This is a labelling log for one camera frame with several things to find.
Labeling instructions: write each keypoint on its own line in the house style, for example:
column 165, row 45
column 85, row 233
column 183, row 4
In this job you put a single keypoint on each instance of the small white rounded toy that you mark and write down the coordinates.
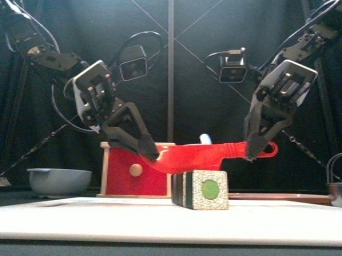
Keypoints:
column 204, row 138

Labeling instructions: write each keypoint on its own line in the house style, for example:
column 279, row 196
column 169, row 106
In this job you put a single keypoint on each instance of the dark green toy sushi piece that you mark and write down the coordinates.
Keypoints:
column 207, row 190

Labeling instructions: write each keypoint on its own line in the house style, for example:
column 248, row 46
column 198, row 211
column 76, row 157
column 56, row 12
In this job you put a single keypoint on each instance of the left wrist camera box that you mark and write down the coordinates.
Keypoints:
column 133, row 65

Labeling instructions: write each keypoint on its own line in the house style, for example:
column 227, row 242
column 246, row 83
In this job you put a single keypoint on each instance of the grey bowl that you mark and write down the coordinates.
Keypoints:
column 60, row 181

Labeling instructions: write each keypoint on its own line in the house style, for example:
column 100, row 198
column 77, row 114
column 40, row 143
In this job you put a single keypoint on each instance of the red wooden box with knob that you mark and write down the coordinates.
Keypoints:
column 120, row 180

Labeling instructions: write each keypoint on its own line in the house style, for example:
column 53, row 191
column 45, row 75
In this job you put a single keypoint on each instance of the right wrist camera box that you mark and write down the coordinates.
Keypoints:
column 232, row 71

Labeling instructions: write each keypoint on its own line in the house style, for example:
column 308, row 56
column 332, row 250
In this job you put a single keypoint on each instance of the white cutting board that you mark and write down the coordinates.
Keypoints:
column 168, row 220

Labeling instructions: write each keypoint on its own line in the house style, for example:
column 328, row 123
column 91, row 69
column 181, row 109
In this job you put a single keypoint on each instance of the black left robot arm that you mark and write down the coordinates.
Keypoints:
column 48, row 60

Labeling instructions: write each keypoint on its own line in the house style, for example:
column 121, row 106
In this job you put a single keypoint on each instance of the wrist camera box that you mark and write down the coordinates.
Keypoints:
column 133, row 65
column 232, row 71

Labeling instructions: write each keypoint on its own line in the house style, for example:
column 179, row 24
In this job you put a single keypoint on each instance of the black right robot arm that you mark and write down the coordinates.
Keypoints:
column 307, row 43

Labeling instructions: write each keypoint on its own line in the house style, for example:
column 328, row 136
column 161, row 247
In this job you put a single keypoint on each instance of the vertical metal frame pole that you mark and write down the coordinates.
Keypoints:
column 171, row 83

